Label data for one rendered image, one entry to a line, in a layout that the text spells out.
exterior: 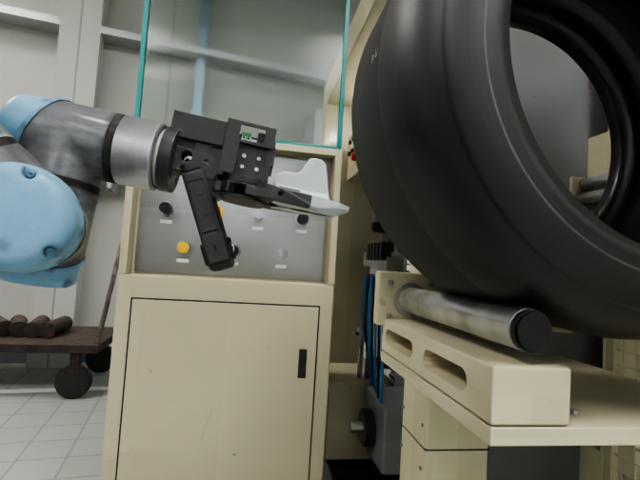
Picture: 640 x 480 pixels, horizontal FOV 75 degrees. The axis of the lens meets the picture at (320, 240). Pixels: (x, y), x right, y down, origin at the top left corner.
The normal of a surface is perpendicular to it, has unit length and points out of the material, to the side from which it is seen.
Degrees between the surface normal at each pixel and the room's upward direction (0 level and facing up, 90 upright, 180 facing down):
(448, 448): 90
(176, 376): 90
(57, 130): 88
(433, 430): 90
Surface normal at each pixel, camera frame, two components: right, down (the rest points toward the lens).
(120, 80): 0.32, -0.04
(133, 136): 0.18, -0.23
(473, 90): -0.03, -0.01
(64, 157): 0.55, 0.00
